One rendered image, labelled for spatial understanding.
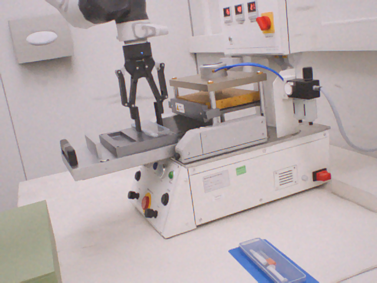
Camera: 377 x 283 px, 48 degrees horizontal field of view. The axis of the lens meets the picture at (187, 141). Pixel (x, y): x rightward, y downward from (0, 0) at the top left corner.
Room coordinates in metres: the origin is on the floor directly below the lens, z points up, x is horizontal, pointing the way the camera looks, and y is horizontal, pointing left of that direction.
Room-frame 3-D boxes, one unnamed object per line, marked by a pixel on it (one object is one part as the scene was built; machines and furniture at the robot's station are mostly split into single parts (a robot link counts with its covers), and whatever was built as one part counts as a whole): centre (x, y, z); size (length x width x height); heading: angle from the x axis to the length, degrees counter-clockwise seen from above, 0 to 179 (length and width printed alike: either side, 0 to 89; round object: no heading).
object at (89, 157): (1.11, 0.18, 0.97); 0.30 x 0.22 x 0.08; 112
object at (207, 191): (1.20, -0.10, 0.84); 0.53 x 0.37 x 0.17; 112
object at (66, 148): (1.05, 0.31, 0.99); 0.15 x 0.02 x 0.04; 22
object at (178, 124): (1.32, 0.01, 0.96); 0.25 x 0.05 x 0.07; 112
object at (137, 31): (1.13, 0.07, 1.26); 0.13 x 0.12 x 0.05; 21
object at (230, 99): (1.21, -0.10, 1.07); 0.22 x 0.17 x 0.10; 22
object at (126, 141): (1.12, 0.14, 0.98); 0.20 x 0.17 x 0.03; 22
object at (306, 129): (1.23, -0.13, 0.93); 0.46 x 0.35 x 0.01; 112
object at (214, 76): (1.21, -0.14, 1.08); 0.31 x 0.24 x 0.13; 22
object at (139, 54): (1.14, 0.10, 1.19); 0.08 x 0.08 x 0.09
